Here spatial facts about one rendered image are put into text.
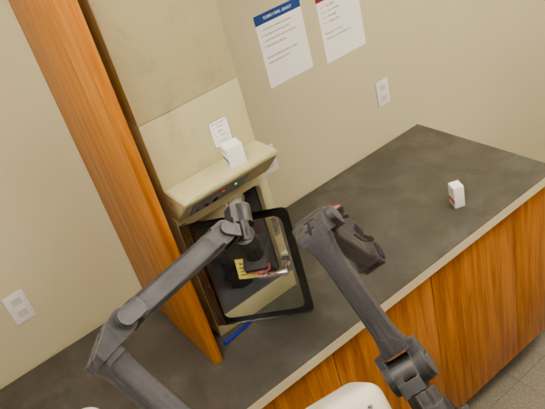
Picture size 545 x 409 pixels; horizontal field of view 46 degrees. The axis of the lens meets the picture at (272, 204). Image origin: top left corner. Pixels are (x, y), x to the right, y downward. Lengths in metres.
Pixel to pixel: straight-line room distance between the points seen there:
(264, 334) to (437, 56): 1.58
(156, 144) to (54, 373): 0.92
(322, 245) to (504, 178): 1.27
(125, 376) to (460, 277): 1.41
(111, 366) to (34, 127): 0.96
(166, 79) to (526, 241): 1.58
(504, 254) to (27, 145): 1.73
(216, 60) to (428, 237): 0.99
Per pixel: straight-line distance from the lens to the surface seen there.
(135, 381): 1.32
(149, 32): 1.66
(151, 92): 1.68
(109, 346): 1.32
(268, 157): 1.78
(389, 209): 2.44
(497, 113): 3.51
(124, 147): 1.58
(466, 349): 2.64
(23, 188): 2.10
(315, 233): 1.39
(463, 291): 2.44
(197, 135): 1.78
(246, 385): 1.93
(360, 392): 1.25
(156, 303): 1.41
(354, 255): 1.67
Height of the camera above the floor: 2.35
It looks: 32 degrees down
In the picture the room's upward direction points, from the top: 16 degrees counter-clockwise
